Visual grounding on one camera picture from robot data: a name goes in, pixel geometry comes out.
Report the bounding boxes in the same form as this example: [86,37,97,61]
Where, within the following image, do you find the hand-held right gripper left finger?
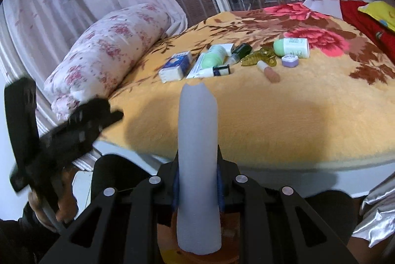
[40,155,182,264]

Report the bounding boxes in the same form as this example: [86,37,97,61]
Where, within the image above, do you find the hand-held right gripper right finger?
[217,146,359,264]

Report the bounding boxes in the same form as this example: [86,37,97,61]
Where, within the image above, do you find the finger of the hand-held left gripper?
[66,97,124,144]

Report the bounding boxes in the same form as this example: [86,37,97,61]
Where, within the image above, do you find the pale grey foam tube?
[177,80,224,255]

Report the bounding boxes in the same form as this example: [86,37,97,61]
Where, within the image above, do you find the orange round bin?
[157,211,242,264]

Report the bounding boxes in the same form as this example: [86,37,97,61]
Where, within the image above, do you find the person's left forearm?
[0,215,64,264]

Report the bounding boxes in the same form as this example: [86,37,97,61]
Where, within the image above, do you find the person's left hand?
[28,167,78,232]

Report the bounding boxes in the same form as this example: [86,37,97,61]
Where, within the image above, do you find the floral white pillow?
[43,3,172,122]

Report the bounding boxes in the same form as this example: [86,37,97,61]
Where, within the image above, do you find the blue and white box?
[158,51,194,84]

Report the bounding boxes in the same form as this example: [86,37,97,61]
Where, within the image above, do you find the yellow floral plush blanket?
[99,2,395,171]

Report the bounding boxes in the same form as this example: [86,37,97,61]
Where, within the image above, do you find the flat white carton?
[186,43,235,80]

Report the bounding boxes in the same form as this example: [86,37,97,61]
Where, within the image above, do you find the small dark blue box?
[213,65,231,77]

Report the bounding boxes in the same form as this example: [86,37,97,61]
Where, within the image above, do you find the beige cosmetic stick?
[257,60,281,83]

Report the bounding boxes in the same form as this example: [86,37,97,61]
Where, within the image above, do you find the pale green bottle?
[202,45,229,69]

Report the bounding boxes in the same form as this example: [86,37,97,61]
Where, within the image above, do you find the olive translucent hair clip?
[241,47,278,69]

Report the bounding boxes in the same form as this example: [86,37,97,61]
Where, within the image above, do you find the dark green glass bottle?
[228,43,253,66]

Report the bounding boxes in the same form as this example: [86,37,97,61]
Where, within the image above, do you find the small purple jar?
[281,55,299,68]

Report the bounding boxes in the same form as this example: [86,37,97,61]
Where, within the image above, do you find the silver foil bag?
[351,173,395,250]

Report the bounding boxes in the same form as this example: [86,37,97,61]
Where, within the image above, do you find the green and white bottle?
[273,37,310,60]

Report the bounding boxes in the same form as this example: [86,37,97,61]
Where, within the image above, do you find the red cloth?
[339,0,395,62]

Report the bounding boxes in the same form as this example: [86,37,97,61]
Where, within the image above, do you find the yellow printed pillow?
[357,0,395,33]

